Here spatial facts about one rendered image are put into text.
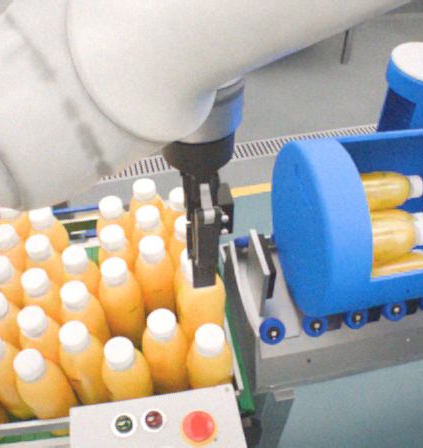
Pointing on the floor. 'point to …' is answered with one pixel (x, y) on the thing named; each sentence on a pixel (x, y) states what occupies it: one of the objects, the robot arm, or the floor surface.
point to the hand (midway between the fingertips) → (200, 255)
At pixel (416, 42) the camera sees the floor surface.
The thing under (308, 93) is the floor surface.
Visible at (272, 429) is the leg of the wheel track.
